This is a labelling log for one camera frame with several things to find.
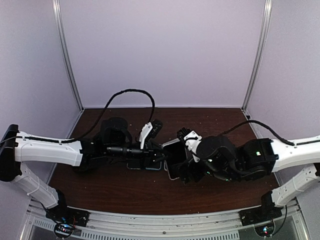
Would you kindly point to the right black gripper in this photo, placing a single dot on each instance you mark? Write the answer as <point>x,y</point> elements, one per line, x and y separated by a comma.
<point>196,176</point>

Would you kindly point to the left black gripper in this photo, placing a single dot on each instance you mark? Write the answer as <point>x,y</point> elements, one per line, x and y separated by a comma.
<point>150,148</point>

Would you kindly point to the light blue phone case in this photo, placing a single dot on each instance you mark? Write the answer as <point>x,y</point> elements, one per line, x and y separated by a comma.
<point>153,166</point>

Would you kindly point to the dark smartphone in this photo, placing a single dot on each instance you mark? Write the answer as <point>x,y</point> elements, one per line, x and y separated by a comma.
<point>175,160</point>

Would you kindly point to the grey clear phone case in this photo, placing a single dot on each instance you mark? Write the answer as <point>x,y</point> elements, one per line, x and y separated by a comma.
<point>172,157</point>

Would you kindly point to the clear magsafe phone case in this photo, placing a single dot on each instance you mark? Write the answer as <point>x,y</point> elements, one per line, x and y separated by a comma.
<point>135,165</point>

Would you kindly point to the pink phone case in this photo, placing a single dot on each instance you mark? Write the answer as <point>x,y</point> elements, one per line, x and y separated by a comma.
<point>165,166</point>

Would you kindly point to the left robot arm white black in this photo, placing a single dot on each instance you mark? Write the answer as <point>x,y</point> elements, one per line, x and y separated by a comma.
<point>112,142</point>

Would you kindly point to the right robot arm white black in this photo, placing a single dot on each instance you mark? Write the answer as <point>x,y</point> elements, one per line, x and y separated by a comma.
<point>217,156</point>

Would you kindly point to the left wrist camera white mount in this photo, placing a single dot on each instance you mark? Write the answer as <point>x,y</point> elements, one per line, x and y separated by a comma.
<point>149,131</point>

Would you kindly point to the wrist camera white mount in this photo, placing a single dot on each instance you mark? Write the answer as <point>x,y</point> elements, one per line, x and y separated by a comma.
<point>189,138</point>
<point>149,131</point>

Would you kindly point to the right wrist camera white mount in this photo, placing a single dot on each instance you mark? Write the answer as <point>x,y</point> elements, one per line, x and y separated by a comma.
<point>189,138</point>

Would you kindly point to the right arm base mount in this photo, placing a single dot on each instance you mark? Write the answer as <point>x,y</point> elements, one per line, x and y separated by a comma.
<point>263,216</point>

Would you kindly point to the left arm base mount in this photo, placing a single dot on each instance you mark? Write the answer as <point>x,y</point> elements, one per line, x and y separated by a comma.
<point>66,219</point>

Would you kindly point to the front aluminium rail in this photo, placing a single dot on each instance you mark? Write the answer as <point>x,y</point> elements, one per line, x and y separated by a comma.
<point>224,225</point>

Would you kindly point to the left aluminium frame post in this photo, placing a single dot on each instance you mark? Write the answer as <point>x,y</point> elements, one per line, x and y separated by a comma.
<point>65,53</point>

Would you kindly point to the aluminium frame post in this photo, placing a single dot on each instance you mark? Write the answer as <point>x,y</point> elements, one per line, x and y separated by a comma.
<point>65,53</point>
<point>263,35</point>

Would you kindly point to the right aluminium frame post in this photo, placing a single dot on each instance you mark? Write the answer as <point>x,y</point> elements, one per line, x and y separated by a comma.
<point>263,35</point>

